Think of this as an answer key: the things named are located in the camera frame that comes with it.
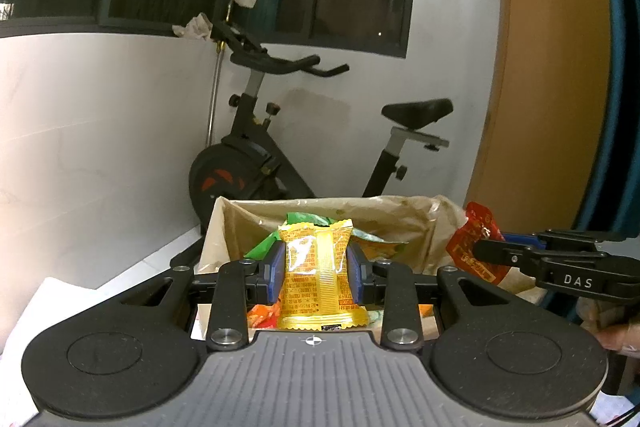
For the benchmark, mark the red snack packet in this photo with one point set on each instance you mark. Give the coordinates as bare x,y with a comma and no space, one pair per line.
465,247

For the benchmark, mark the blue curtain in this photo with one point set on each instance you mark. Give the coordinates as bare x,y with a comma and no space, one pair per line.
625,107

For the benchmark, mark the cardboard box with plastic liner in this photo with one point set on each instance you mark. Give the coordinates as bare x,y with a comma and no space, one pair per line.
400,217

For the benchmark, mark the metal pole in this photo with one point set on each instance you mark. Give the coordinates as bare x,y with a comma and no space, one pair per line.
214,97

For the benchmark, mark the green snack packet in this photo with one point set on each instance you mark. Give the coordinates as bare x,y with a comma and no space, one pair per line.
260,247

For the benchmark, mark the black exercise bike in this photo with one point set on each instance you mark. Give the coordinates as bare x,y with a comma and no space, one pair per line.
235,172

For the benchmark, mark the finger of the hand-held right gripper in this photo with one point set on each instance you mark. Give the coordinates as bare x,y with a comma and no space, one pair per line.
575,239
505,253

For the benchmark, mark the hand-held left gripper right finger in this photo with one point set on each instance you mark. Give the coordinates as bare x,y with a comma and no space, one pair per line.
355,274

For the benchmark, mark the yellow snack packet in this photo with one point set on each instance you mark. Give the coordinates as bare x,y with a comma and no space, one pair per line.
315,277

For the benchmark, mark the crumpled white tissue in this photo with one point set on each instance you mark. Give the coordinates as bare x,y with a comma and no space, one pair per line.
192,27

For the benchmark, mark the orange wooden panel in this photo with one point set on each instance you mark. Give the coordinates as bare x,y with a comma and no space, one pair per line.
550,82

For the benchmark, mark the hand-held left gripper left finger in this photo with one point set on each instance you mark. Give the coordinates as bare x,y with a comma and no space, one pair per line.
275,274

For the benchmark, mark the person's right hand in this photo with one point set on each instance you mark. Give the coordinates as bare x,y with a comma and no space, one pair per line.
620,337

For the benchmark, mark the pale quilted cloth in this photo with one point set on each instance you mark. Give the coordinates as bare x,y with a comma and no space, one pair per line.
30,322

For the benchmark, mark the orange snack packet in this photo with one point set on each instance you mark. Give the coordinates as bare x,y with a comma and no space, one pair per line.
262,317

